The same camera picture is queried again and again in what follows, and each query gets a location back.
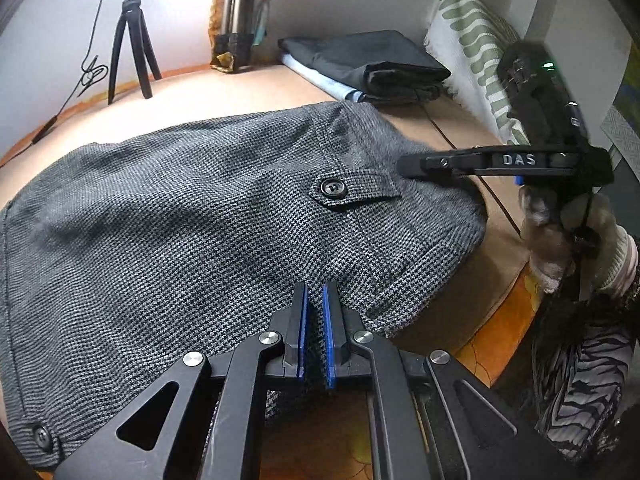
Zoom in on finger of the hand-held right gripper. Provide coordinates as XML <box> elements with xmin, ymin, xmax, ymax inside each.
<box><xmin>396</xmin><ymin>144</ymin><xmax>615</xmax><ymax>187</ymax></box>

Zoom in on white green patterned pillow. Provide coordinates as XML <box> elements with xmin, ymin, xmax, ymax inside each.
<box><xmin>424</xmin><ymin>0</ymin><xmax>532</xmax><ymax>147</ymax></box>

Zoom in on grey houndstooth pants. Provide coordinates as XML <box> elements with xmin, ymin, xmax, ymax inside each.
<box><xmin>0</xmin><ymin>101</ymin><xmax>488</xmax><ymax>470</ymax></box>

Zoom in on black tripod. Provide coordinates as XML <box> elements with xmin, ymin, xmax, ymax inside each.
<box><xmin>107</xmin><ymin>0</ymin><xmax>163</xmax><ymax>106</ymax></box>

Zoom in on orange printed blanket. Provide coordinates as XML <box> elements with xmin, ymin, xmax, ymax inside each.
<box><xmin>260</xmin><ymin>255</ymin><xmax>543</xmax><ymax>480</ymax></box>

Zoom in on grey patterned cloth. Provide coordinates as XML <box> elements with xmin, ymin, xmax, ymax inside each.
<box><xmin>600</xmin><ymin>105</ymin><xmax>635</xmax><ymax>153</ymax></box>

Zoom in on black cable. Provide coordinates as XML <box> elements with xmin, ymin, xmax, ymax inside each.
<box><xmin>31</xmin><ymin>0</ymin><xmax>110</xmax><ymax>146</ymax></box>

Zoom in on person's right forearm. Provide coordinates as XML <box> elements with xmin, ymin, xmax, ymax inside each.
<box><xmin>531</xmin><ymin>280</ymin><xmax>638</xmax><ymax>463</ymax></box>

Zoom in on light blue folded cloth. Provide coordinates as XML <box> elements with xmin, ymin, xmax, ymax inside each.
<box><xmin>280</xmin><ymin>54</ymin><xmax>366</xmax><ymax>104</ymax></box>

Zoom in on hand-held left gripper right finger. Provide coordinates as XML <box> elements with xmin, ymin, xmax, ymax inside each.
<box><xmin>321</xmin><ymin>282</ymin><xmax>591</xmax><ymax>480</ymax></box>

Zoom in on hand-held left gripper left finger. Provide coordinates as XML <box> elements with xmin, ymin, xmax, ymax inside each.
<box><xmin>52</xmin><ymin>282</ymin><xmax>308</xmax><ymax>480</ymax></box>

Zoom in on dark folded pants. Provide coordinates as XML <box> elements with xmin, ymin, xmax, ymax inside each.
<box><xmin>278</xmin><ymin>30</ymin><xmax>452</xmax><ymax>105</ymax></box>

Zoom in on person's right hand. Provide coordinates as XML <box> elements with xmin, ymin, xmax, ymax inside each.
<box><xmin>520</xmin><ymin>187</ymin><xmax>640</xmax><ymax>296</ymax></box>

